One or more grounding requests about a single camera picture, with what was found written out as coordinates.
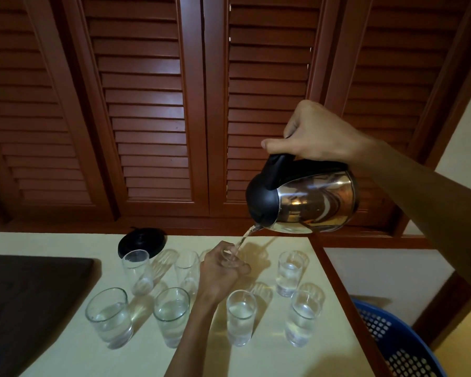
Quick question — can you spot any person's left hand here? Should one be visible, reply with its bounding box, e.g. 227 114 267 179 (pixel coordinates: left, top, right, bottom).
196 240 252 307

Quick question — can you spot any person's right hand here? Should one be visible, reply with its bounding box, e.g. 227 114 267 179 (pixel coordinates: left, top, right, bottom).
261 100 373 166

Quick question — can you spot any clear water glass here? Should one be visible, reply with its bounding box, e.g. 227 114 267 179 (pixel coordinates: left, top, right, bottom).
220 242 247 270

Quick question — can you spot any steel electric kettle black handle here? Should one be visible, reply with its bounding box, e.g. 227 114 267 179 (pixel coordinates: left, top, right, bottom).
245 153 360 235

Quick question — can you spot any person's left forearm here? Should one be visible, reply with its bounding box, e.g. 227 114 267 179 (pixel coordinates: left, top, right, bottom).
164 292 220 377

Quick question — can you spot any person's right forearm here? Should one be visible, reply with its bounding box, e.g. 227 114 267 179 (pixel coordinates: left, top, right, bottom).
357 136 471 303

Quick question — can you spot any thin water stream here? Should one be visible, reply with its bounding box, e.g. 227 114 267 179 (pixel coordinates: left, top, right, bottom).
235 225 263 256

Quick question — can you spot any brown louvered wooden door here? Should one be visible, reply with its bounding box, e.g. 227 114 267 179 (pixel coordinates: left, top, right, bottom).
61 0 211 217
203 0 340 219
0 0 116 223
323 0 471 237

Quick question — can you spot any black round kettle base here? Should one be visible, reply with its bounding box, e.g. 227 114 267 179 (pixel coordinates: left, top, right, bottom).
118 227 168 259

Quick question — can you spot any cluster of clear tumblers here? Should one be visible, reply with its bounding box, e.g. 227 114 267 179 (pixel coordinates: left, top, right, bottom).
85 249 326 350

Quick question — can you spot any blue plastic laundry basket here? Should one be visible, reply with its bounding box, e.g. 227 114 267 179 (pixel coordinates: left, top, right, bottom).
351 297 449 377

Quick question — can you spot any dark brown mat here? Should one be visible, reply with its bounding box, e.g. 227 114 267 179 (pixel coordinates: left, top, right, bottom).
0 254 95 377

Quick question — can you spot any brown wooden post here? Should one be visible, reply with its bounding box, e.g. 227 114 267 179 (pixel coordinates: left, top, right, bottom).
411 271 471 348

